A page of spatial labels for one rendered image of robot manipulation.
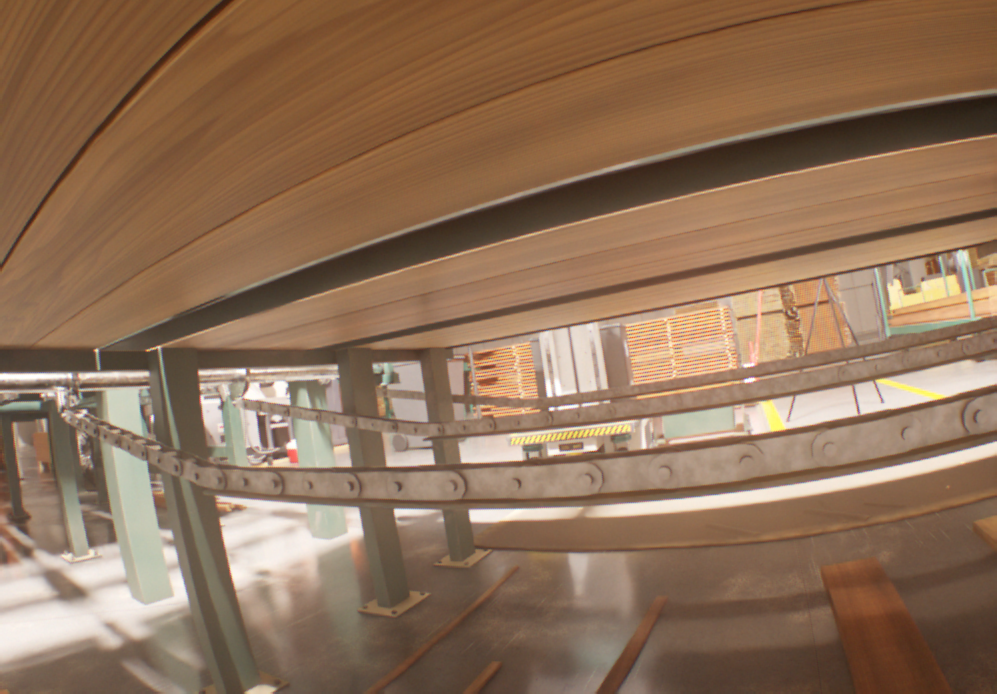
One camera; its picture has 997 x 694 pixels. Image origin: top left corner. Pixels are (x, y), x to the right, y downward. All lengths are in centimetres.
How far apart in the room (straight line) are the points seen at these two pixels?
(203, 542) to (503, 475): 80
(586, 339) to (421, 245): 236
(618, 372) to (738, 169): 259
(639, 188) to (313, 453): 211
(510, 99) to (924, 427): 38
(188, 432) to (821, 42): 113
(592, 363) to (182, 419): 226
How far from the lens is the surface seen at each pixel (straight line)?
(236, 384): 178
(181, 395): 114
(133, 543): 196
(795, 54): 32
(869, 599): 127
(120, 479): 192
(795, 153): 53
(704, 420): 354
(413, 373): 558
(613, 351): 305
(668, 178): 52
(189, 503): 114
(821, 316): 1219
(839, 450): 44
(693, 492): 43
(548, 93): 29
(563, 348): 299
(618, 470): 45
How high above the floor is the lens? 63
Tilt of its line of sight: 7 degrees up
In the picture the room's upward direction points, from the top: 8 degrees counter-clockwise
